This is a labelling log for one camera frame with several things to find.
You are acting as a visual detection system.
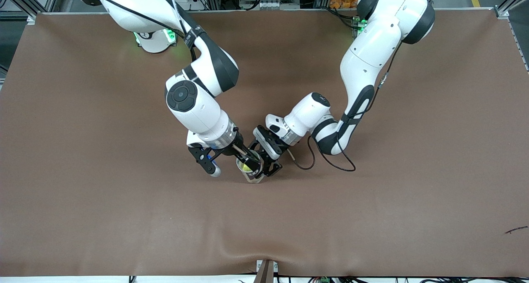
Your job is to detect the clear plastic ball canister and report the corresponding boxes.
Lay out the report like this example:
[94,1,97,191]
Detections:
[236,150,265,183]

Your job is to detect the aluminium camera post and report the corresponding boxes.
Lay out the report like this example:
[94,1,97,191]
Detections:
[254,259,278,283]

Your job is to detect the brown table mat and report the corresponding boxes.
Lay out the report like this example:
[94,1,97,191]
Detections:
[0,8,529,277]

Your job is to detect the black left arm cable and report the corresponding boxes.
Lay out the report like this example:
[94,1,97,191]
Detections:
[289,56,393,173]

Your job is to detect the white terminal block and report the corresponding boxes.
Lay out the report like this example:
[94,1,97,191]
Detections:
[258,0,300,10]

